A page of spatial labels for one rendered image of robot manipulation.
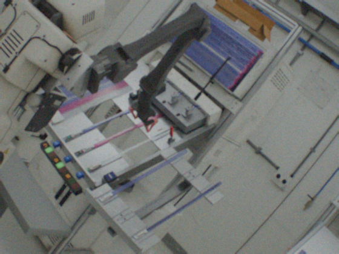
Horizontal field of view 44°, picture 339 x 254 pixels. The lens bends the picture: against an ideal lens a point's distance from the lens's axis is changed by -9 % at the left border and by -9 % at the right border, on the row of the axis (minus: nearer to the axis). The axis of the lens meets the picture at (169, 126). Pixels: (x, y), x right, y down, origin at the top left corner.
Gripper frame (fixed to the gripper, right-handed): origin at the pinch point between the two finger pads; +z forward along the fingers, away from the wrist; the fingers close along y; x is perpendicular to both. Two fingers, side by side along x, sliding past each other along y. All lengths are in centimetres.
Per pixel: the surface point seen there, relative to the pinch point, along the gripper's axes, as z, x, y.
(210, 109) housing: 6.9, -38.7, -4.6
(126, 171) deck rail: 12.5, 15.4, -10.5
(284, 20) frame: -33, -86, -2
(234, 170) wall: 139, -120, 23
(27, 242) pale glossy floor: 82, 64, 20
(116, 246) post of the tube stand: 31, 35, -32
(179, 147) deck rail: 15.8, -15.6, -10.1
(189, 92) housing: 6.9, -37.3, 10.8
